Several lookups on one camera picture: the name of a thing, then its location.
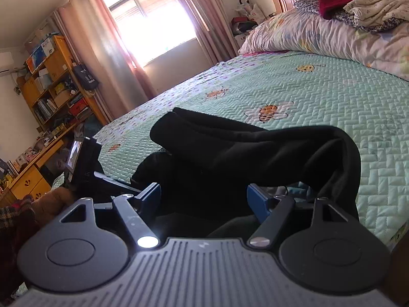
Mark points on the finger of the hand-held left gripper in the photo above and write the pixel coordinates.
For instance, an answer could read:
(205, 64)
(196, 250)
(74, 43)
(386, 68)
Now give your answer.
(118, 185)

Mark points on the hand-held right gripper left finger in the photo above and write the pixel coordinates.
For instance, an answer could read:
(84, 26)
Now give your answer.
(153, 198)

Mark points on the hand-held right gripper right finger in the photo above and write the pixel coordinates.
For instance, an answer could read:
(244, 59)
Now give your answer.
(257, 204)

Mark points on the black sweatpants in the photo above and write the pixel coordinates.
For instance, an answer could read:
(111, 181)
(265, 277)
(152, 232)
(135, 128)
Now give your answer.
(239, 153)

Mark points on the person's left forearm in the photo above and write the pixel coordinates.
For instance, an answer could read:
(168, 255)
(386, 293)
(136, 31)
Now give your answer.
(14, 220)

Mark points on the person's left hand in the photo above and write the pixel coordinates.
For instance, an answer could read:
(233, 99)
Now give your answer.
(51, 203)

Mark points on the wooden desk with drawers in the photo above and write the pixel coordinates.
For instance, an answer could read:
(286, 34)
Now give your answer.
(28, 182)

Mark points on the black hanging bag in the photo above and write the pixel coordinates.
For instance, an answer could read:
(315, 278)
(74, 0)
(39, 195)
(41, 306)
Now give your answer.
(84, 76)

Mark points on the pink curtain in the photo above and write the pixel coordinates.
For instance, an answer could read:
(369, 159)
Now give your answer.
(96, 54)
(204, 16)

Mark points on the green quilted bee bedspread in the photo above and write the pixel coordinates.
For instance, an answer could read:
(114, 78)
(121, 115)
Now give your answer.
(287, 86)

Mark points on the wooden bookshelf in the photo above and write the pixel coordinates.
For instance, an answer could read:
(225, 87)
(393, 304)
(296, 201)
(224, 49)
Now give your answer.
(64, 43)

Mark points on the white air conditioner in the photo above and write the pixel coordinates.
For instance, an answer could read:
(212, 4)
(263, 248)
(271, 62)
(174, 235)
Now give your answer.
(5, 62)

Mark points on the cardboard box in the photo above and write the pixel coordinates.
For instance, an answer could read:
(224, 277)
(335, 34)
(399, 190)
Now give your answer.
(38, 36)

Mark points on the bright window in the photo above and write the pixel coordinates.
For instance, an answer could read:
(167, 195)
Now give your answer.
(153, 22)

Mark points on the floral white duvet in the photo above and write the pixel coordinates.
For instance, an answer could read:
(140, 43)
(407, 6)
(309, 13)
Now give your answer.
(319, 35)

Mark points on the white plastic bag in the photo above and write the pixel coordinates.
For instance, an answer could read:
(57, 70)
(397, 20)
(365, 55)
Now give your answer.
(252, 9)

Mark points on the white crumpled garment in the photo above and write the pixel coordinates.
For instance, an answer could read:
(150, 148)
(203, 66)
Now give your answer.
(377, 9)

